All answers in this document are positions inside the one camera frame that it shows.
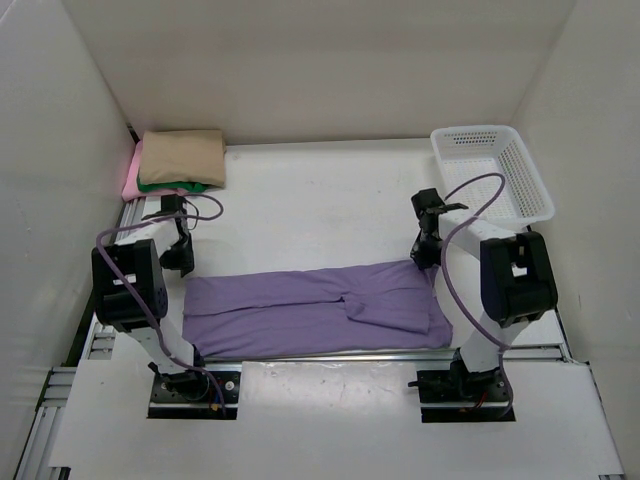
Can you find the beige t shirt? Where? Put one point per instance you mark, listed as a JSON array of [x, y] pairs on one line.
[[186, 156]]

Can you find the purple t shirt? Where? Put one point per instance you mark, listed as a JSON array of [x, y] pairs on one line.
[[384, 306]]

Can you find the folded pink t shirt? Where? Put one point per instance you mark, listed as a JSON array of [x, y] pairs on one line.
[[131, 190]]

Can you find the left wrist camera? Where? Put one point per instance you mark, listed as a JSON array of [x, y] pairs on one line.
[[170, 206]]

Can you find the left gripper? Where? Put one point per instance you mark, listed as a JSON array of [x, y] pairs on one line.
[[185, 262]]

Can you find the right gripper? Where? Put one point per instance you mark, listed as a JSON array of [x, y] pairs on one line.
[[422, 258]]

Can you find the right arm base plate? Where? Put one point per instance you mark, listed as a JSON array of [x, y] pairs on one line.
[[470, 398]]

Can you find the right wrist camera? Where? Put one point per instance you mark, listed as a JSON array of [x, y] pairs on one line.
[[429, 202]]

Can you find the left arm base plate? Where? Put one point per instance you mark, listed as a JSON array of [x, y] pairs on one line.
[[192, 396]]

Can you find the green t shirt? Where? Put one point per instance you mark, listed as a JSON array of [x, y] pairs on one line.
[[172, 187]]

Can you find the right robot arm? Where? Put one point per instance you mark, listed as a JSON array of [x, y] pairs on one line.
[[516, 284]]

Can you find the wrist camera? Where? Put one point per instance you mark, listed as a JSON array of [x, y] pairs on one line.
[[170, 206], [429, 202]]

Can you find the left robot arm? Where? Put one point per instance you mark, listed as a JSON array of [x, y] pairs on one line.
[[128, 265]]

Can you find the white plastic basket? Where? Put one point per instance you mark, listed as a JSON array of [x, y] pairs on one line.
[[475, 162]]

